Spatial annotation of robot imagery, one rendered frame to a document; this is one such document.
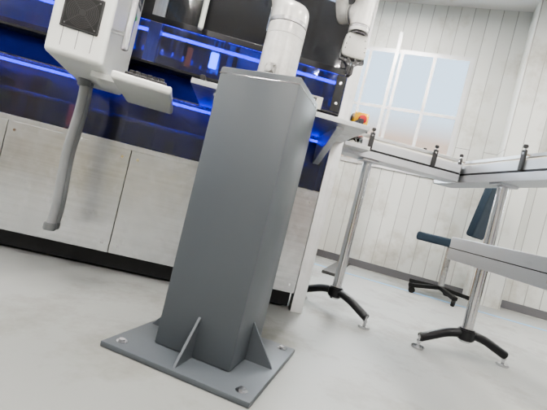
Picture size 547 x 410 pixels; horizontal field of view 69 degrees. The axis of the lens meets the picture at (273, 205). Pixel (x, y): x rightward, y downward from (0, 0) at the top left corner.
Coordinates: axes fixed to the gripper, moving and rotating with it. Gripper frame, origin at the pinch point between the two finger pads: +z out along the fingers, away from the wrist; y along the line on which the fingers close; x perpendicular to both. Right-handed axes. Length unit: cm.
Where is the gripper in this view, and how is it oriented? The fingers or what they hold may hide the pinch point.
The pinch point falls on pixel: (348, 71)
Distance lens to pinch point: 175.4
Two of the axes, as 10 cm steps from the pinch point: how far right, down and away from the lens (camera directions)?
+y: -9.7, -2.3, -1.1
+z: -2.3, 9.7, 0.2
